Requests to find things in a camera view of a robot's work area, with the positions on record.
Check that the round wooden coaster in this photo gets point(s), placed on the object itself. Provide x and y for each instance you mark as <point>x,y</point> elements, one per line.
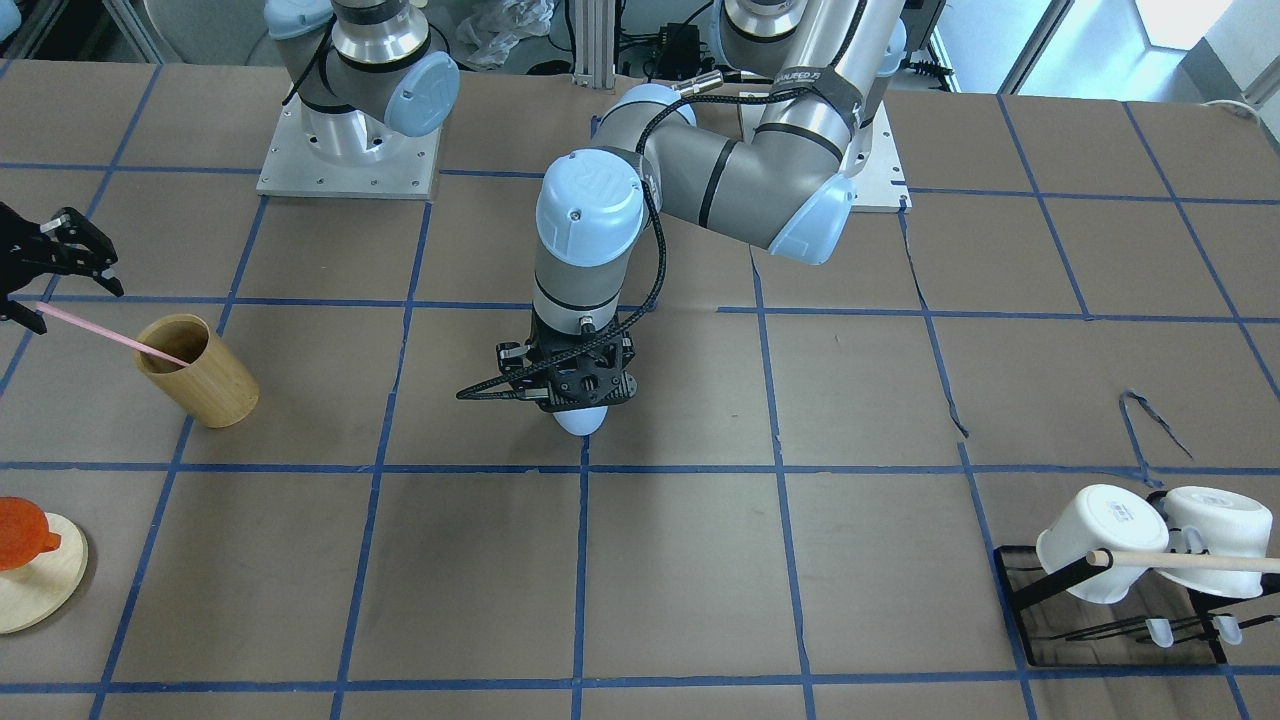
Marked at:
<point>35,590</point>

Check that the black wire mug rack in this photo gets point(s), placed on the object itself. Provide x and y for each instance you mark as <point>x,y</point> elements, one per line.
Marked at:
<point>1158,622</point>

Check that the wooden dowel rod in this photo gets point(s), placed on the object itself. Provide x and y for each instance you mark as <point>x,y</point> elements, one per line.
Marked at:
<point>1104,558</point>

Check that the pink chopstick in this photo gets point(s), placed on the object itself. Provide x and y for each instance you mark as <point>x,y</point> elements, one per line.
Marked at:
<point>87,325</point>

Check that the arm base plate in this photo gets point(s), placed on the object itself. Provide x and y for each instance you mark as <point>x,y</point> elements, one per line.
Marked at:
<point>870,158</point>
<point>346,156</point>

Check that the bamboo cylinder holder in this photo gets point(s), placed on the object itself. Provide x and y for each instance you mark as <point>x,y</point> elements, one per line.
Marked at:
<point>214,387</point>

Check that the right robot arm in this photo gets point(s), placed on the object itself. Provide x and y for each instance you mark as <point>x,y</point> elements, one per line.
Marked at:
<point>372,85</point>

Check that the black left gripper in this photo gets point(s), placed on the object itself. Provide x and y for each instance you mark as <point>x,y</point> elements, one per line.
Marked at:
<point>513,357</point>

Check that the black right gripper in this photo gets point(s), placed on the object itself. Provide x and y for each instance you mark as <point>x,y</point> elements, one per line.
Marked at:
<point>22,251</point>

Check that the aluminium frame post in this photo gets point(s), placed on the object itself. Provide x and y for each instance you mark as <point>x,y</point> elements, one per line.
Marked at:
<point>594,63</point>

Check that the black power adapter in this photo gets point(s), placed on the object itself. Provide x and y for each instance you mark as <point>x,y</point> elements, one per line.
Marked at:
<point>678,44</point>

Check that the orange cup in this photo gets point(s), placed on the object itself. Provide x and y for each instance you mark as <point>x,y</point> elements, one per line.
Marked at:
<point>25,533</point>

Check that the white mug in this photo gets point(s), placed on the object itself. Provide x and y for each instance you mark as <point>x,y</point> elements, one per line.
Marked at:
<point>1221,523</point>
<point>1101,516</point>

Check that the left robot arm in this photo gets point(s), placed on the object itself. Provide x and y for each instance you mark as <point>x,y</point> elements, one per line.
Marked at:
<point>602,255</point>

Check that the light blue plastic cup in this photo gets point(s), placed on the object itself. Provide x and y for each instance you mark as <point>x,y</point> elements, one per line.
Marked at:
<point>582,422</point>

